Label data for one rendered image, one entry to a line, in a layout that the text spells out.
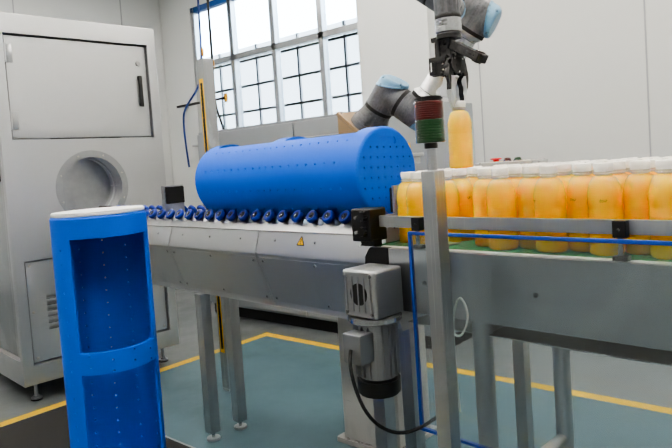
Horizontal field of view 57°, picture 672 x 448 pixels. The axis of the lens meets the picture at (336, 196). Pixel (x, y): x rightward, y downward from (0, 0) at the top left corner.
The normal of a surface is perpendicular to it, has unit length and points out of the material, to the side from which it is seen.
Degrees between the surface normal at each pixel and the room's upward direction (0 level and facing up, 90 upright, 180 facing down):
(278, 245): 70
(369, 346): 90
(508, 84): 90
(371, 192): 90
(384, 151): 90
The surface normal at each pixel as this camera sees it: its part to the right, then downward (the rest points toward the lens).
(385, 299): 0.70, -0.01
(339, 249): -0.69, -0.26
